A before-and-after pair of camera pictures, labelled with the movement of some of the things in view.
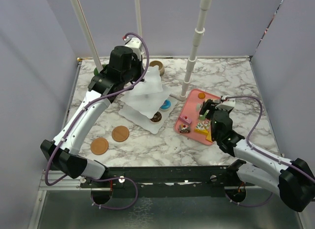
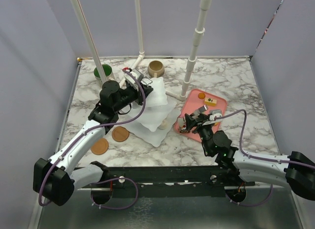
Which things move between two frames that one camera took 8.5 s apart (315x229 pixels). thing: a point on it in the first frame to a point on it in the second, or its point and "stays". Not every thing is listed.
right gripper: x=209 y=105 to x=192 y=121
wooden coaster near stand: x=120 y=133 stays
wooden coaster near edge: x=99 y=146 stays
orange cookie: x=201 y=95 stays
